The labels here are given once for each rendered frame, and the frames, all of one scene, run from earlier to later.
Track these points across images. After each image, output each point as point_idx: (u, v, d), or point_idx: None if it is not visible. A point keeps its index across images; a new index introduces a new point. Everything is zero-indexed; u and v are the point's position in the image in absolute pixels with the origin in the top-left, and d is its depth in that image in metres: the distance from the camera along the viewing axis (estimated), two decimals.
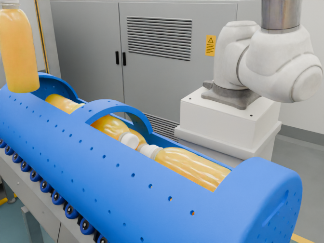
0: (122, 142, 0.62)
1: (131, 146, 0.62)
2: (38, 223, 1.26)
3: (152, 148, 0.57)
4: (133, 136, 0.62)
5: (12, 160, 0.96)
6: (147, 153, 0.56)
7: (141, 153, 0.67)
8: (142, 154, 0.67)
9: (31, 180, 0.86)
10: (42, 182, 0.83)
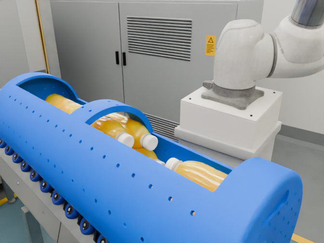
0: None
1: (128, 145, 0.66)
2: (38, 223, 1.26)
3: None
4: (126, 137, 0.65)
5: (12, 160, 0.96)
6: None
7: (145, 139, 0.70)
8: (146, 141, 0.70)
9: (31, 180, 0.86)
10: (42, 182, 0.83)
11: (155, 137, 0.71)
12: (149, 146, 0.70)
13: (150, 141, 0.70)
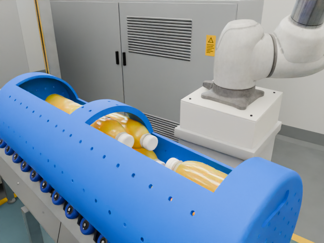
0: None
1: (128, 145, 0.66)
2: (38, 223, 1.26)
3: None
4: (126, 137, 0.65)
5: (12, 160, 0.96)
6: None
7: (145, 139, 0.70)
8: (146, 141, 0.70)
9: (31, 180, 0.86)
10: (42, 182, 0.83)
11: (155, 137, 0.71)
12: (149, 146, 0.70)
13: (150, 141, 0.70)
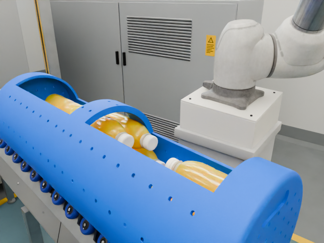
0: None
1: (128, 145, 0.66)
2: (38, 223, 1.26)
3: None
4: (126, 137, 0.65)
5: (12, 160, 0.96)
6: None
7: (145, 139, 0.70)
8: (146, 141, 0.70)
9: (31, 180, 0.86)
10: (42, 182, 0.83)
11: (155, 137, 0.71)
12: (149, 146, 0.70)
13: (150, 141, 0.70)
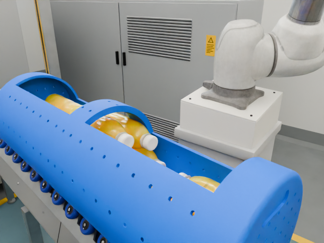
0: None
1: (128, 145, 0.66)
2: (38, 223, 1.26)
3: None
4: (126, 137, 0.65)
5: (12, 160, 0.96)
6: None
7: (145, 139, 0.70)
8: (146, 141, 0.70)
9: (31, 180, 0.86)
10: (42, 182, 0.83)
11: (155, 137, 0.71)
12: (149, 146, 0.70)
13: (150, 141, 0.70)
